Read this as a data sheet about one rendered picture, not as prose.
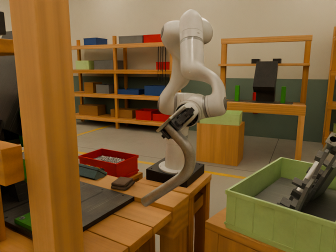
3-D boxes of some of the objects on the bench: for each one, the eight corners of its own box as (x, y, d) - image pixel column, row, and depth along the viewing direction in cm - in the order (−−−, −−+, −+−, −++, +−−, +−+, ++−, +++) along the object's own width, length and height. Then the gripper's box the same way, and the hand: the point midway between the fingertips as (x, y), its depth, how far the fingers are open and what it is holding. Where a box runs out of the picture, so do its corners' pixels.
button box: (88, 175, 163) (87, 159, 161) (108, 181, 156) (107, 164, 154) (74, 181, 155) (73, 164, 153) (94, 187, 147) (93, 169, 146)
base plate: (-3, 160, 186) (-3, 157, 185) (134, 200, 129) (134, 196, 129) (-85, 182, 150) (-86, 178, 150) (54, 249, 94) (53, 244, 94)
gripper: (213, 106, 91) (200, 121, 74) (178, 138, 98) (159, 158, 81) (197, 88, 91) (180, 99, 74) (163, 121, 98) (141, 138, 81)
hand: (172, 128), depth 79 cm, fingers closed on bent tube, 3 cm apart
